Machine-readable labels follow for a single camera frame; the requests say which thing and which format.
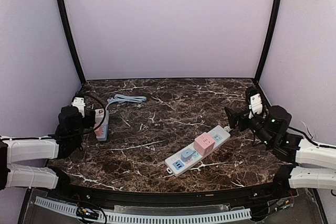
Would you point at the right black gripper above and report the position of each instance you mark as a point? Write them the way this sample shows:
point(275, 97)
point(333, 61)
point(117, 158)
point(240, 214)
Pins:
point(242, 121)

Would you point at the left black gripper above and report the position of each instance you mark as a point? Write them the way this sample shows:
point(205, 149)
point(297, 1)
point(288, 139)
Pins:
point(91, 122)

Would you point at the white cube socket adapter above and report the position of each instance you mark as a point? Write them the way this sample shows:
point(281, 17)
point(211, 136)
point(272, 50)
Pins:
point(100, 114)

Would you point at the pink plug adapter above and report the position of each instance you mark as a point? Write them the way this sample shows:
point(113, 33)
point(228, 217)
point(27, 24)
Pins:
point(99, 132)

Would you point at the blue-grey power strip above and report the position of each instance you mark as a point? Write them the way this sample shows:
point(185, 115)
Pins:
point(105, 134)

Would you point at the pink cube socket adapter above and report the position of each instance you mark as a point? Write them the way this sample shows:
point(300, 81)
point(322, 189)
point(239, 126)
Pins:
point(203, 144)

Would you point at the blue plug adapter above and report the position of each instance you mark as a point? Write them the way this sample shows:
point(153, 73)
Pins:
point(186, 155)

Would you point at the white colourful power strip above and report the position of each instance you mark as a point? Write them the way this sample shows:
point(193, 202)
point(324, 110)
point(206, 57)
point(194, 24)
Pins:
point(175, 166)

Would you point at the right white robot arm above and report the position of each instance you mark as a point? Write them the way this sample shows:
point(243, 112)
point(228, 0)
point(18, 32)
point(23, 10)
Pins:
point(307, 164)

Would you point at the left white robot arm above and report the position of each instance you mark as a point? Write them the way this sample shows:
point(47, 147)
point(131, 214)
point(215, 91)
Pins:
point(19, 149)

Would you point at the small green circuit board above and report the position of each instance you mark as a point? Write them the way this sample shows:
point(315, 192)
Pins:
point(87, 213)

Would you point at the black front frame rail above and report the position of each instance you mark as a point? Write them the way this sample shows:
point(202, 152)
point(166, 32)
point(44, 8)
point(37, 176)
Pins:
point(253, 196)

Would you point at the white slotted cable duct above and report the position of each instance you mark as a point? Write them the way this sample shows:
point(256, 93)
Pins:
point(146, 215)

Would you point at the left black frame post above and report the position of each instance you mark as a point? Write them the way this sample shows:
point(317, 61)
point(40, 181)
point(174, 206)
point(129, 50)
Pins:
point(70, 40)

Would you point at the black frame post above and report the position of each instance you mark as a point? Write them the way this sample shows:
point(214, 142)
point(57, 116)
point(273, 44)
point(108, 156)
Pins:
point(70, 40)
point(268, 39)

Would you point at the right black frame post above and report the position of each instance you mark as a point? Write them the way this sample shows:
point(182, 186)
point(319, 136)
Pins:
point(268, 39)

